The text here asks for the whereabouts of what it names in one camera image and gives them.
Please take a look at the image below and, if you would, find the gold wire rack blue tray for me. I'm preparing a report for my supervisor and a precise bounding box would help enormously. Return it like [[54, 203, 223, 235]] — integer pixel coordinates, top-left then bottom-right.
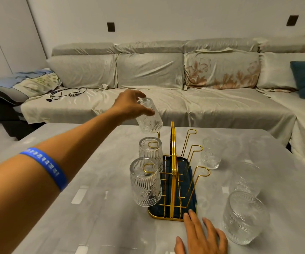
[[147, 121, 211, 222]]

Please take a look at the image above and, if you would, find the light blue cloth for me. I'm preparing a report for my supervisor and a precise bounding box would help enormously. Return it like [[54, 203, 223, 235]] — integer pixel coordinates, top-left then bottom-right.
[[0, 70, 54, 89]]

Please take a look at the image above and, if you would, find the white cabinet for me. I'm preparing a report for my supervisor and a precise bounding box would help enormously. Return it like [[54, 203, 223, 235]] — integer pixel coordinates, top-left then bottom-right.
[[0, 0, 48, 120]]

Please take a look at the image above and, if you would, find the person's left forearm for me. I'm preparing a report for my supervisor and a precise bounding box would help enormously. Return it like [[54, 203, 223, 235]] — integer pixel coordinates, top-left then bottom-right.
[[0, 108, 119, 254]]

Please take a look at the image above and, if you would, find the person's right hand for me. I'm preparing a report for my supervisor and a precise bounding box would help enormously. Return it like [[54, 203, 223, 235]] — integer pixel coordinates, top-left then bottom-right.
[[174, 209, 228, 254]]

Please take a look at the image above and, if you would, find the person's left hand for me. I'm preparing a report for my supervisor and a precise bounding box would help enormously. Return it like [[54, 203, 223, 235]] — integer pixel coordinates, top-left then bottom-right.
[[112, 89, 156, 122]]

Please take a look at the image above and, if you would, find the blue wristband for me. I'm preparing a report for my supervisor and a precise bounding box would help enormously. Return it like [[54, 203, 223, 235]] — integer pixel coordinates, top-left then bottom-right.
[[19, 147, 68, 192]]

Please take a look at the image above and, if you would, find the white cable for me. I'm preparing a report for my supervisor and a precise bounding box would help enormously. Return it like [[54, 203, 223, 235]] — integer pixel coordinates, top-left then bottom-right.
[[92, 84, 110, 93]]

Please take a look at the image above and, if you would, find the clear ribbed drinking glass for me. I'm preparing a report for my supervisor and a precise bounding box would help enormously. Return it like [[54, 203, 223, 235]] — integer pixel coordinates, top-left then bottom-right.
[[200, 137, 223, 170], [222, 191, 271, 246], [136, 97, 164, 134], [129, 157, 163, 208], [229, 161, 263, 198], [138, 137, 164, 174]]

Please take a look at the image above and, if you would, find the plain beige sofa back cushion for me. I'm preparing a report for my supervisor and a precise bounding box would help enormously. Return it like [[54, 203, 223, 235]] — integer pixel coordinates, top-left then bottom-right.
[[256, 52, 305, 91], [46, 54, 119, 89], [116, 52, 186, 90]]

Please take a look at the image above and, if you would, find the floral beige sofa back cushion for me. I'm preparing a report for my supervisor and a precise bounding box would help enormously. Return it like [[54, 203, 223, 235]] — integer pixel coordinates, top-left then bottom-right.
[[184, 50, 261, 90]]

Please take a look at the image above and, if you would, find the beige covered sofa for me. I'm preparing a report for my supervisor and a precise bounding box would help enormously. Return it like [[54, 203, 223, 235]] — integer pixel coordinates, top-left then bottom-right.
[[0, 34, 305, 175]]

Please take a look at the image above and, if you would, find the black charger cable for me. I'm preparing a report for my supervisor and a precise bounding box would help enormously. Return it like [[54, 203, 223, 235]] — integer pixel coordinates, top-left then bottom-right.
[[50, 87, 88, 100]]

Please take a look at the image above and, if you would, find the pale green patterned cloth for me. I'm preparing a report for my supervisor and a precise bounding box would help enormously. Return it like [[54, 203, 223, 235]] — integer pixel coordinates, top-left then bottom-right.
[[12, 71, 63, 98]]

